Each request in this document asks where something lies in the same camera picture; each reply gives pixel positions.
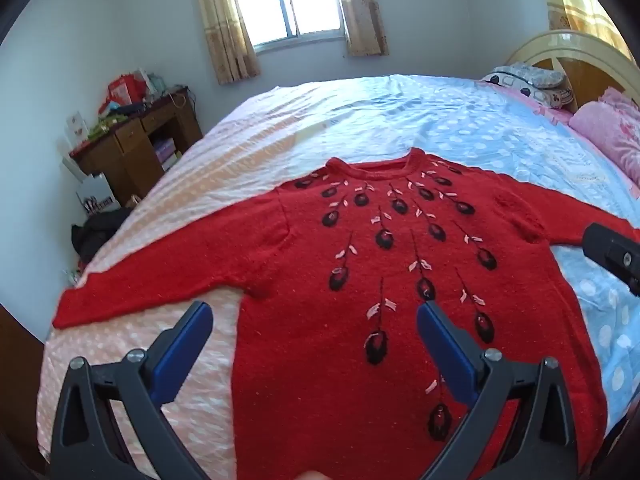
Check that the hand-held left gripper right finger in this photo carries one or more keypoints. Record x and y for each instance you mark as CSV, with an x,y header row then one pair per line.
x,y
446,352

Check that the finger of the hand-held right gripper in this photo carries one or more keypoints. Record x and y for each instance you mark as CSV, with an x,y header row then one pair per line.
x,y
617,255

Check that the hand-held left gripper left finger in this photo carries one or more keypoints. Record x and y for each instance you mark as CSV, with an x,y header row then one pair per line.
x,y
184,347

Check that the red knitted sweater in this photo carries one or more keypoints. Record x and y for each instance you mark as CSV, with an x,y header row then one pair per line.
x,y
350,270

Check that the pink floral pillow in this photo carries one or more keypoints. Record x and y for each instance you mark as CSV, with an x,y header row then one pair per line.
x,y
615,130

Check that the black bag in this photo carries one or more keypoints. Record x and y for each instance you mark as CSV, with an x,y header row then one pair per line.
x,y
97,235

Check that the brown wooden door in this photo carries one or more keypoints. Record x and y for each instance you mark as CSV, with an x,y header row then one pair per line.
x,y
20,375

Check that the white paper bag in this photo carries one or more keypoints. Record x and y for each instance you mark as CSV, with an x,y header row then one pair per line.
x,y
97,195

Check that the grey patterned pillow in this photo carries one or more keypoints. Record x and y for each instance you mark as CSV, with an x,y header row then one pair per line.
x,y
535,82

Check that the stack of books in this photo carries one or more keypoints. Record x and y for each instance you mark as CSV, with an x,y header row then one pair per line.
x,y
165,155

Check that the brown wooden desk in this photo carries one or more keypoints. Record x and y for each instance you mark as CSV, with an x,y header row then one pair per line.
x,y
130,155

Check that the cream wooden headboard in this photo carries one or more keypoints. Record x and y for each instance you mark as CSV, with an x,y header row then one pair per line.
x,y
575,50

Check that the bed with pastel sheet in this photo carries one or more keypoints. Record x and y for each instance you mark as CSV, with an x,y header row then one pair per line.
x,y
375,120

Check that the yellow curtain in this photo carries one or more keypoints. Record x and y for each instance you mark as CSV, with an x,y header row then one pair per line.
x,y
580,0

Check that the red bag on desk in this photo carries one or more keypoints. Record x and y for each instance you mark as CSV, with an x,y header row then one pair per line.
x,y
125,91

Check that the long beige curtain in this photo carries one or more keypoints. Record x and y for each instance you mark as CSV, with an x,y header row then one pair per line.
x,y
225,25

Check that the short beige curtain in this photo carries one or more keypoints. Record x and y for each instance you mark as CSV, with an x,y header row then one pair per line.
x,y
360,10

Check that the window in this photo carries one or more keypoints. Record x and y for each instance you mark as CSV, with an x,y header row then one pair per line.
x,y
285,0

